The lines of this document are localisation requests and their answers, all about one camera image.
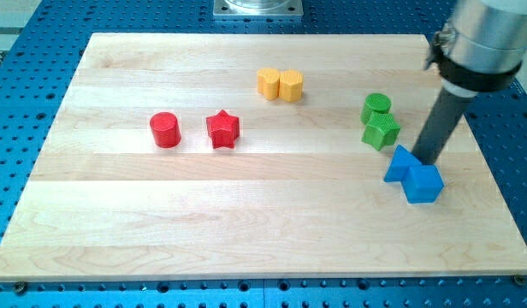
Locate blue cube block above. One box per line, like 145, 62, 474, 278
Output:
401, 165, 444, 204

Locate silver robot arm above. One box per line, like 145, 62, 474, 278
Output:
427, 0, 527, 98

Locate light wooden board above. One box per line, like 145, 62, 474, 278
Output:
0, 33, 527, 282

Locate red star block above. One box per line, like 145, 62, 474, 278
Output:
206, 110, 240, 149

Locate yellow heart block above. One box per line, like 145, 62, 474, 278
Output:
257, 68, 281, 100

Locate yellow hexagon block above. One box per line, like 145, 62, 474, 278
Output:
279, 69, 304, 102

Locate red cylinder block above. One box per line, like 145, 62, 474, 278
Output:
150, 112, 181, 148

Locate green star block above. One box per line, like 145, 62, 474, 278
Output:
361, 112, 401, 151

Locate green cylinder block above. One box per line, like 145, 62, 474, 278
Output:
360, 93, 392, 124

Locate blue triangular prism block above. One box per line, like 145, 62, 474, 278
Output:
383, 145, 422, 182

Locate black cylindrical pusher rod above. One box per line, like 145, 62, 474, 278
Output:
412, 86, 476, 164

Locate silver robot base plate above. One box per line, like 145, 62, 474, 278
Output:
212, 0, 304, 19

